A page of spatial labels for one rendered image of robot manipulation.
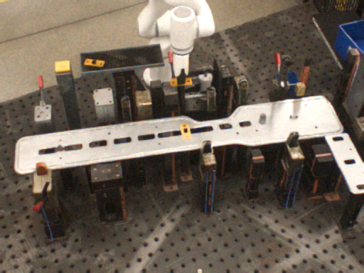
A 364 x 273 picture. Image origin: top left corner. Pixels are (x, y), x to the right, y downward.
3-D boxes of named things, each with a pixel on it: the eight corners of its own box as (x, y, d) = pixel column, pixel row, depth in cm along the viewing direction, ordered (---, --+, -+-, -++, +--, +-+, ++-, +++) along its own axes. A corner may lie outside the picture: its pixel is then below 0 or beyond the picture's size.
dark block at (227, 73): (217, 137, 264) (222, 77, 234) (215, 126, 269) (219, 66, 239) (227, 136, 264) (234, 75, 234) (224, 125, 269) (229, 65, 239)
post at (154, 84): (154, 144, 261) (151, 87, 232) (153, 136, 264) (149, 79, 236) (164, 143, 261) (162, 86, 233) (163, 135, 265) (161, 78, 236)
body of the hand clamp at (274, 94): (266, 138, 263) (276, 89, 238) (262, 128, 268) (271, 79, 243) (279, 137, 264) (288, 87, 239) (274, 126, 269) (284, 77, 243)
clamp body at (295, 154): (277, 211, 235) (288, 163, 210) (269, 188, 243) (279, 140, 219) (297, 208, 236) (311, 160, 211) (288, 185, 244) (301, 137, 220)
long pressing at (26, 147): (13, 181, 212) (13, 179, 211) (16, 137, 227) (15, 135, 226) (346, 134, 228) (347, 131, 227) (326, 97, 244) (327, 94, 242)
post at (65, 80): (69, 139, 263) (54, 75, 232) (69, 128, 269) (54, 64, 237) (84, 137, 264) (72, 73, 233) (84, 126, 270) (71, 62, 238)
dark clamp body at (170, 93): (163, 153, 257) (161, 99, 230) (158, 132, 266) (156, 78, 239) (184, 150, 259) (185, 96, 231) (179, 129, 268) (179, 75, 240)
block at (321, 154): (304, 202, 238) (316, 164, 218) (296, 181, 246) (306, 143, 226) (325, 200, 239) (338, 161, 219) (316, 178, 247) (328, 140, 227)
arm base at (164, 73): (136, 73, 283) (134, 48, 269) (165, 59, 291) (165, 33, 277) (156, 94, 273) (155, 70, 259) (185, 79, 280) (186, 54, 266)
